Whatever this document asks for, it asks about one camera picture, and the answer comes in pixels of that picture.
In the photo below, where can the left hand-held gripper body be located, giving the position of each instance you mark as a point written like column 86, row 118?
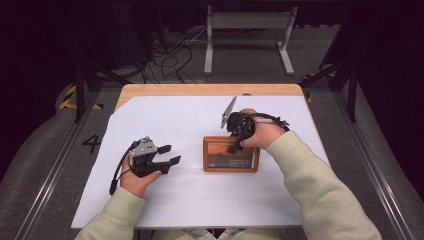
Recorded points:
column 143, row 151

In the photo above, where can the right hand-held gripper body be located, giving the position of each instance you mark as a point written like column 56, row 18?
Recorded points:
column 240, row 124

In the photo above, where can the wooden photo frame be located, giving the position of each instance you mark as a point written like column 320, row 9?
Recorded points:
column 230, row 160

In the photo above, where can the person's right hand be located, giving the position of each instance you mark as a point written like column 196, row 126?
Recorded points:
column 265, row 133

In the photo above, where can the person's left hand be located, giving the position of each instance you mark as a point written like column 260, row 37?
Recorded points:
column 136, row 183

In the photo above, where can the white paper sheet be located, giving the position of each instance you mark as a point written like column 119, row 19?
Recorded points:
column 180, row 200

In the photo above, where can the person's legs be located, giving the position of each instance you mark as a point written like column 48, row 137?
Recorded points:
column 233, row 235

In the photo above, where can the yellow black hazard tape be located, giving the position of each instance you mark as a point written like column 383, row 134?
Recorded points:
column 68, row 100

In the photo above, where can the white metal stand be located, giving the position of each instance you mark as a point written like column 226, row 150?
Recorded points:
column 250, row 20

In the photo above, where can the black metal stand frame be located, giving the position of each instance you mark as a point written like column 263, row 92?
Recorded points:
column 80, row 90
column 351, row 90

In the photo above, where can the aluminium floor rail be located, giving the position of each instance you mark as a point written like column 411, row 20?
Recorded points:
column 376, row 166
column 53, row 173

